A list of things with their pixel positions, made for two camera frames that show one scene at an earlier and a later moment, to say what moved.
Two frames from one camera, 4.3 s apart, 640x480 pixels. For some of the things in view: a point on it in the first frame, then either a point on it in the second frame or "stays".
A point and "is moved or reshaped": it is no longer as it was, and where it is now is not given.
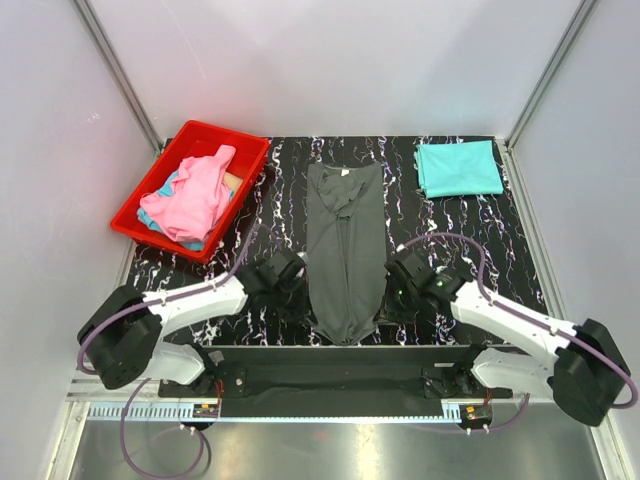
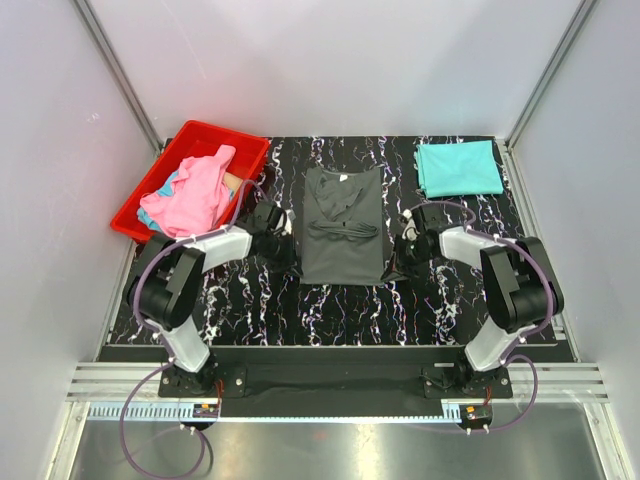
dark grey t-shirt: [347, 248] is moved or reshaped
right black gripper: [388, 313] → [397, 267]
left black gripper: [302, 313] → [289, 264]
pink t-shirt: [190, 210] stays
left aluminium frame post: [119, 73] stays
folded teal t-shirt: [457, 169] stays
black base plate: [334, 381] stays
